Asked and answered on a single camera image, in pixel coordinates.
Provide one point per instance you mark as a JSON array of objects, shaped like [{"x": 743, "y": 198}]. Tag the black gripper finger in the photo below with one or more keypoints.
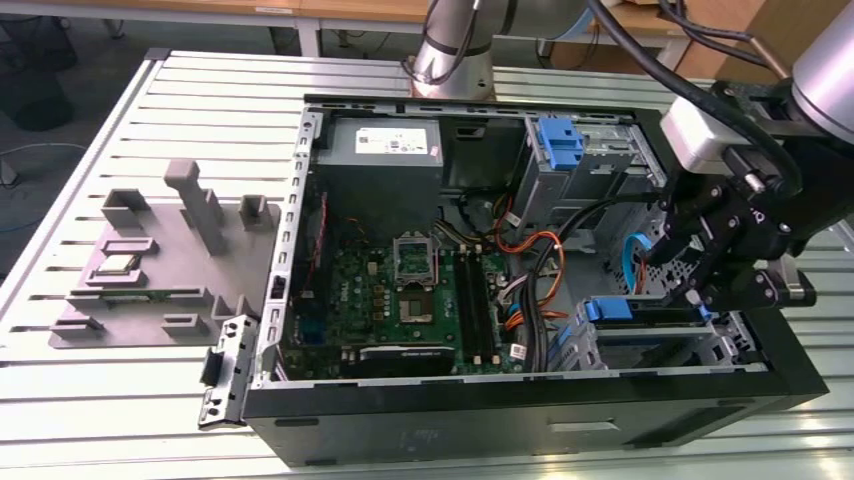
[
  {"x": 740, "y": 287},
  {"x": 700, "y": 210}
]

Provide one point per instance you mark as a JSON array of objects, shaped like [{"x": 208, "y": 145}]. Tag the hard disk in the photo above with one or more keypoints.
[{"x": 608, "y": 310}]

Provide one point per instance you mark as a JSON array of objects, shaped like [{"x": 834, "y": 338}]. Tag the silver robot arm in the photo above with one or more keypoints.
[{"x": 453, "y": 50}]

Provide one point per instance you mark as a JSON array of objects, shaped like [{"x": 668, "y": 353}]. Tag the silver disk bay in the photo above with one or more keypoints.
[{"x": 650, "y": 333}]

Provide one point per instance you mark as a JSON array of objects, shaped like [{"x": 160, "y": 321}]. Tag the silver drive cage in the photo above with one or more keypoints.
[{"x": 600, "y": 175}]

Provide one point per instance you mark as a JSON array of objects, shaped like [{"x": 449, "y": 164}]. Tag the blue drive latch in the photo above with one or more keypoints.
[{"x": 559, "y": 145}]

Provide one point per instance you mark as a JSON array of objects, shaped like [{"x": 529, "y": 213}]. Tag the wooden desk white legs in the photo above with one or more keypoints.
[{"x": 600, "y": 55}]

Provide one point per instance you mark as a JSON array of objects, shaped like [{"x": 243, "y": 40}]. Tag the black RAM slot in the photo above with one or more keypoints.
[
  {"x": 464, "y": 300},
  {"x": 488, "y": 300},
  {"x": 480, "y": 300},
  {"x": 472, "y": 300}
]

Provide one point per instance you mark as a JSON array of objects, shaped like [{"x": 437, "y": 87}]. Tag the CPU socket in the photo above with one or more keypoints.
[{"x": 416, "y": 307}]

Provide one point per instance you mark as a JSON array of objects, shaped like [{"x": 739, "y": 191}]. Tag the grey power supply unit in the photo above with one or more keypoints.
[{"x": 387, "y": 145}]

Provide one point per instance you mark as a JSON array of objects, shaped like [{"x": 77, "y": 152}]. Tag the black PC case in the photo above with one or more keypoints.
[{"x": 467, "y": 425}]

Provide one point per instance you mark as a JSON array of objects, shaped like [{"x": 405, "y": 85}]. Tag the black graphics card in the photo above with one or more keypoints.
[{"x": 400, "y": 357}]

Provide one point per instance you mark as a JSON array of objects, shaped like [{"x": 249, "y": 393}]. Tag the green motherboard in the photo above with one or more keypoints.
[{"x": 360, "y": 300}]

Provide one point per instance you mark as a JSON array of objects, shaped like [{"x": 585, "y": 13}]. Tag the grey parts rack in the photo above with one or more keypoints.
[{"x": 173, "y": 280}]

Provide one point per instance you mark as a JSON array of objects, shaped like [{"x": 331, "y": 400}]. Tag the green RAM stick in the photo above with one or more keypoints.
[{"x": 156, "y": 296}]

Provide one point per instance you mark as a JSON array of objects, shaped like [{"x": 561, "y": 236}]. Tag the white desk wooden top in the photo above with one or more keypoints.
[{"x": 200, "y": 12}]

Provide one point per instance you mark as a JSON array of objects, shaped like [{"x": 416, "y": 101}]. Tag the silver CPU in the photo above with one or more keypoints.
[{"x": 117, "y": 265}]

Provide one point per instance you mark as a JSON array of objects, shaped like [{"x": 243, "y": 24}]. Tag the black chair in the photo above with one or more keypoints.
[{"x": 33, "y": 90}]

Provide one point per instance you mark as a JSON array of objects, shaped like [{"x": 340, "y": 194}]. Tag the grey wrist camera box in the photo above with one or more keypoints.
[{"x": 696, "y": 132}]

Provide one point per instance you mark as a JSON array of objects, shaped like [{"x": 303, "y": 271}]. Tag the silver expansion slot bracket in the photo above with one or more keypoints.
[{"x": 233, "y": 360}]

